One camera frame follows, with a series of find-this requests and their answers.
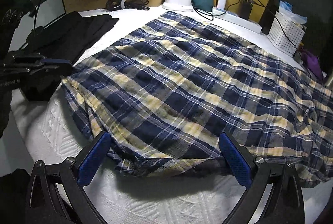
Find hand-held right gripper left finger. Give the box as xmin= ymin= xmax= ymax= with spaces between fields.
xmin=26 ymin=131 xmax=112 ymax=224

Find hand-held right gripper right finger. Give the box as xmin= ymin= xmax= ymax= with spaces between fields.
xmin=219 ymin=132 xmax=305 ymax=224

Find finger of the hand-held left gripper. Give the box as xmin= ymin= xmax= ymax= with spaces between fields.
xmin=4 ymin=54 xmax=74 ymax=69
xmin=0 ymin=66 xmax=63 ymax=77

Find plaid pants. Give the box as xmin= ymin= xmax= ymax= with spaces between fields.
xmin=61 ymin=11 xmax=333 ymax=187

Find black folded cloth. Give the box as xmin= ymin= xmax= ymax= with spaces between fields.
xmin=23 ymin=11 xmax=120 ymax=102

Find purple cloth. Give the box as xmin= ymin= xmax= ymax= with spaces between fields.
xmin=300 ymin=48 xmax=324 ymax=80

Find white perforated basket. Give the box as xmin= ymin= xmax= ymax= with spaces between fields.
xmin=268 ymin=11 xmax=305 ymax=56

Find white power strip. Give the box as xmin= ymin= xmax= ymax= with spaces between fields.
xmin=211 ymin=7 xmax=262 ymax=34

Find black charger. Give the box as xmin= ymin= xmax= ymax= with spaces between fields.
xmin=239 ymin=0 xmax=254 ymax=21

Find blue plastic bag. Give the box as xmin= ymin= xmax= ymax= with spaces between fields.
xmin=278 ymin=0 xmax=307 ymax=25

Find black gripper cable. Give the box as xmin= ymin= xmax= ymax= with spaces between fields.
xmin=29 ymin=0 xmax=45 ymax=34

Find coiled black cable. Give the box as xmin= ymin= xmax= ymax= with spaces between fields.
xmin=105 ymin=0 xmax=150 ymax=11

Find black charger cable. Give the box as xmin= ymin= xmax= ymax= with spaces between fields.
xmin=246 ymin=0 xmax=299 ymax=51

